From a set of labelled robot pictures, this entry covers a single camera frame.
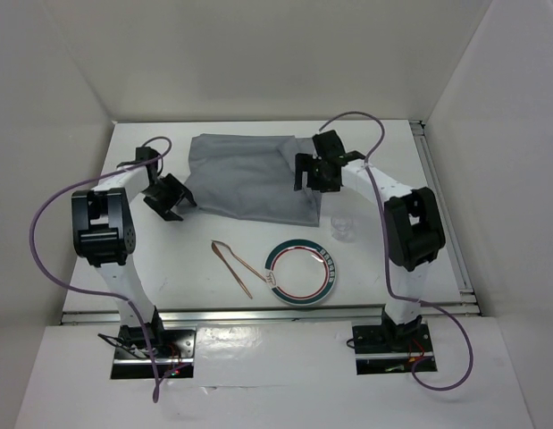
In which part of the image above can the right side aluminium rail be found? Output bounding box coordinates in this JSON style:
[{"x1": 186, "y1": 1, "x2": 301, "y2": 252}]
[{"x1": 409, "y1": 121, "x2": 480, "y2": 313}]

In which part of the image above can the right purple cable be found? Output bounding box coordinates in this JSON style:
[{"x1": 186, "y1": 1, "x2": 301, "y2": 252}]
[{"x1": 318, "y1": 110, "x2": 477, "y2": 391}]

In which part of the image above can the purple cable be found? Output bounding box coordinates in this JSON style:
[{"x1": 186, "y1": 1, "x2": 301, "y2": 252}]
[
  {"x1": 318, "y1": 110, "x2": 477, "y2": 391},
  {"x1": 27, "y1": 136, "x2": 173, "y2": 404}
]

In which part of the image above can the grey cloth placemat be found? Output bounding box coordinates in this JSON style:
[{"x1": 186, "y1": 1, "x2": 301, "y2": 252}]
[{"x1": 185, "y1": 134, "x2": 322, "y2": 227}]

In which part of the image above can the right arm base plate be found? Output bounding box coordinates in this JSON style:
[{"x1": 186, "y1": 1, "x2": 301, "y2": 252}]
[{"x1": 346, "y1": 324, "x2": 438, "y2": 375}]

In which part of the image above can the clear plastic cup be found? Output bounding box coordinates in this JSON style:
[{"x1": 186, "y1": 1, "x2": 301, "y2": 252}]
[{"x1": 331, "y1": 215, "x2": 353, "y2": 242}]

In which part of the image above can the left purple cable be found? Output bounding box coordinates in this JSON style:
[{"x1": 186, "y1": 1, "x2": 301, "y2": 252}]
[{"x1": 27, "y1": 136, "x2": 173, "y2": 404}]

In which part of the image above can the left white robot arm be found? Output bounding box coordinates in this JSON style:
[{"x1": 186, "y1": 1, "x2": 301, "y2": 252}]
[{"x1": 71, "y1": 142, "x2": 197, "y2": 357}]

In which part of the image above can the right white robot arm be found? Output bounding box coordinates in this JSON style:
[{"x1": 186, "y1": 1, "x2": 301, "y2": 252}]
[{"x1": 294, "y1": 130, "x2": 446, "y2": 350}]

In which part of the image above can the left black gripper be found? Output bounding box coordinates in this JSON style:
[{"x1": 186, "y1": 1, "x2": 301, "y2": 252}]
[{"x1": 139, "y1": 173, "x2": 193, "y2": 222}]

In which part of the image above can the aluminium rail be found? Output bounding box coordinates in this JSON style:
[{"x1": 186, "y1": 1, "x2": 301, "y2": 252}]
[
  {"x1": 409, "y1": 121, "x2": 480, "y2": 313},
  {"x1": 61, "y1": 304, "x2": 478, "y2": 324}
]

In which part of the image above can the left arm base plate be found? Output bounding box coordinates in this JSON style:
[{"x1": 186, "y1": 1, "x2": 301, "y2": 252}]
[{"x1": 96, "y1": 324, "x2": 197, "y2": 381}]

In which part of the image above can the front aluminium rail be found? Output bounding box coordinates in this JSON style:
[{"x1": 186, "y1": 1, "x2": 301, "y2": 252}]
[{"x1": 61, "y1": 304, "x2": 478, "y2": 324}]

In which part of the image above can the white plate green red rim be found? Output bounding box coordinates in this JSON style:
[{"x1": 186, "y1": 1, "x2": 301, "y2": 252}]
[{"x1": 264, "y1": 239, "x2": 338, "y2": 307}]

